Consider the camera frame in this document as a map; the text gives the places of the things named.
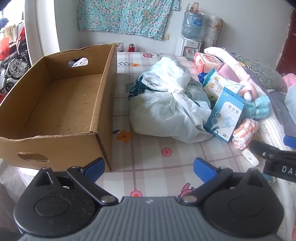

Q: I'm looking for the red plastic bag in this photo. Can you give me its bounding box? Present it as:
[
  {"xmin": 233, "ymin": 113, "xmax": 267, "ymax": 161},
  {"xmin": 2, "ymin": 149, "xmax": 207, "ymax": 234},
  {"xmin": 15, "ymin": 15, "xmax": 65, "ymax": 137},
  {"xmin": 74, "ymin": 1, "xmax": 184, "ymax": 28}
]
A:
[{"xmin": 0, "ymin": 37, "xmax": 10, "ymax": 61}]

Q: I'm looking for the white plastic bag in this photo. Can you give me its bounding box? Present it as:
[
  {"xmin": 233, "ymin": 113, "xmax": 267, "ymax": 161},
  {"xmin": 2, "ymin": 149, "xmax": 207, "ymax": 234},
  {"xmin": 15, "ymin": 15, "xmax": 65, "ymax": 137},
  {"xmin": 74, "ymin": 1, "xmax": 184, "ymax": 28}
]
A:
[{"xmin": 128, "ymin": 57, "xmax": 213, "ymax": 143}]

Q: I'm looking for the blue wet wipes pack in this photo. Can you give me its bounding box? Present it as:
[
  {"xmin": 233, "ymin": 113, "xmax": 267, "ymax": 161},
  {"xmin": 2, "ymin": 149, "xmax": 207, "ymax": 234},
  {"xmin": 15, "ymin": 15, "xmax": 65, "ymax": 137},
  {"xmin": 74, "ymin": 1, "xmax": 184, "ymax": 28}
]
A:
[{"xmin": 198, "ymin": 72, "xmax": 208, "ymax": 84}]

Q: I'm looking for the checked floral bed sheet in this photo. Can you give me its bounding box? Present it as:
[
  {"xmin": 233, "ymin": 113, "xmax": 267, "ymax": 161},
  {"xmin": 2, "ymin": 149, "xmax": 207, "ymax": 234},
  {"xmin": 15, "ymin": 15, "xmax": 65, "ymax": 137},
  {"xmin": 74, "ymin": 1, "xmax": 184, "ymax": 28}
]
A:
[{"xmin": 97, "ymin": 52, "xmax": 251, "ymax": 198}]

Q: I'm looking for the pink plush toy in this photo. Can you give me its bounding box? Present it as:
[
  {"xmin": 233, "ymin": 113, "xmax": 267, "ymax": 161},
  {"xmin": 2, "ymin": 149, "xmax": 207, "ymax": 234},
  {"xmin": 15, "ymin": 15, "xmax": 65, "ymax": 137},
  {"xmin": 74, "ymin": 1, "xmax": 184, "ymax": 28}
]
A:
[{"xmin": 239, "ymin": 81, "xmax": 257, "ymax": 101}]

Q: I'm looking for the white water dispenser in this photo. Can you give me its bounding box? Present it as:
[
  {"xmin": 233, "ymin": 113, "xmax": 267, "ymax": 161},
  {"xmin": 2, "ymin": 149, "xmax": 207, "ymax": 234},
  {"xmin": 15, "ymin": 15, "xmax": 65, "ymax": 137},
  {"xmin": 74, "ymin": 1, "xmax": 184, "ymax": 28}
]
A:
[{"xmin": 175, "ymin": 36, "xmax": 202, "ymax": 59}]

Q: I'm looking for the wheelchair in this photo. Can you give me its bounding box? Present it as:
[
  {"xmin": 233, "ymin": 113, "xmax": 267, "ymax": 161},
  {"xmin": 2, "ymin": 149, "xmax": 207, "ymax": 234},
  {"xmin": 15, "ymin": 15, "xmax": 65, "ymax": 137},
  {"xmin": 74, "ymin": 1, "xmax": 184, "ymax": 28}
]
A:
[{"xmin": 1, "ymin": 23, "xmax": 31, "ymax": 93}]

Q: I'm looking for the pink wet wipes pack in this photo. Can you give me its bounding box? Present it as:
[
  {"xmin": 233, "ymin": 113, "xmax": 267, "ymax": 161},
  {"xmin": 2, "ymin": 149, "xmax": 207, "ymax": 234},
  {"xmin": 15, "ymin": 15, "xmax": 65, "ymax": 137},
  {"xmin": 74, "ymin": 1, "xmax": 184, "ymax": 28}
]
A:
[{"xmin": 194, "ymin": 52, "xmax": 222, "ymax": 74}]

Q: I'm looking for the rolled floral mat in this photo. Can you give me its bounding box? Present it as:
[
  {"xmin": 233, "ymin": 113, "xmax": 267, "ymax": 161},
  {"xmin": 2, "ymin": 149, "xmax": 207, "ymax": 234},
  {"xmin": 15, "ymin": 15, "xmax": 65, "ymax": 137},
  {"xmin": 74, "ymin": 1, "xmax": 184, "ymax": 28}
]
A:
[{"xmin": 204, "ymin": 15, "xmax": 224, "ymax": 49}]

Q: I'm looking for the brown cardboard box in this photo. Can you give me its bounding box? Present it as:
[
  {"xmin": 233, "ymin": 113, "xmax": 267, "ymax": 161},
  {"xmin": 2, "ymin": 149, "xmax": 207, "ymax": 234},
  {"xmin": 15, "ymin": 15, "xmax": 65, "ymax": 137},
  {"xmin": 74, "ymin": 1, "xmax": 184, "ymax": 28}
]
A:
[{"xmin": 1, "ymin": 44, "xmax": 117, "ymax": 171}]

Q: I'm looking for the pink knit cloth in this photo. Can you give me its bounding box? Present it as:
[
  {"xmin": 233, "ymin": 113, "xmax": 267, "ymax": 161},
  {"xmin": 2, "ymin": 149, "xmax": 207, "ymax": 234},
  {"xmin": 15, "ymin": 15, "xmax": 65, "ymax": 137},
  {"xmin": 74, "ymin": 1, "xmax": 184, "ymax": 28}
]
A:
[{"xmin": 217, "ymin": 63, "xmax": 240, "ymax": 83}]

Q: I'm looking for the white stitched blanket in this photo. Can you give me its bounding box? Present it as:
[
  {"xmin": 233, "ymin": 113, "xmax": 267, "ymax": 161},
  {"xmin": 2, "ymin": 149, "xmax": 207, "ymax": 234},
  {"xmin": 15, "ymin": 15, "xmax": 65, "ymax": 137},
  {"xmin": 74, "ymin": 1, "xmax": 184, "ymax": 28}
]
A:
[{"xmin": 204, "ymin": 47, "xmax": 250, "ymax": 80}]

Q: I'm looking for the floral teal wall cloth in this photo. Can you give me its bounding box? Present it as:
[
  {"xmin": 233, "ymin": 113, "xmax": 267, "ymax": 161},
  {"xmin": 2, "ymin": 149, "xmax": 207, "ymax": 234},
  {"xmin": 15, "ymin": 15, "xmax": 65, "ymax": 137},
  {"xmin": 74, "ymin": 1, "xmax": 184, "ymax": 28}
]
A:
[{"xmin": 77, "ymin": 0, "xmax": 180, "ymax": 40}]

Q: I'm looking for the blue bandage box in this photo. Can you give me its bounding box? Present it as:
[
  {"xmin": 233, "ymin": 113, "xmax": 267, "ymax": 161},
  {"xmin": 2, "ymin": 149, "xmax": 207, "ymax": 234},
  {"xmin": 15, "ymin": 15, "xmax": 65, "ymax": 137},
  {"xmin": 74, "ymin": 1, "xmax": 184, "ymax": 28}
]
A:
[{"xmin": 204, "ymin": 87, "xmax": 244, "ymax": 142}]

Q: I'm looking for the teal checked towel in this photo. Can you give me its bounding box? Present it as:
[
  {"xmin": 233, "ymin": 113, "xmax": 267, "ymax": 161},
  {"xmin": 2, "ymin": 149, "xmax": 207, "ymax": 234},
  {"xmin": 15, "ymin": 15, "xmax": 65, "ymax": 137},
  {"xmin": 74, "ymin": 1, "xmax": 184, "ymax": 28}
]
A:
[{"xmin": 242, "ymin": 95, "xmax": 271, "ymax": 120}]

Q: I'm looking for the grey leaf-pattern pillow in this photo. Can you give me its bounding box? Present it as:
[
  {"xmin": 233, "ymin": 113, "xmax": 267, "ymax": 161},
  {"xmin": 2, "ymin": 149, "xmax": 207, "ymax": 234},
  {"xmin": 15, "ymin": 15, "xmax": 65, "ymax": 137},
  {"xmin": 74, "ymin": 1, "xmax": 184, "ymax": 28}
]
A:
[{"xmin": 231, "ymin": 52, "xmax": 287, "ymax": 93}]

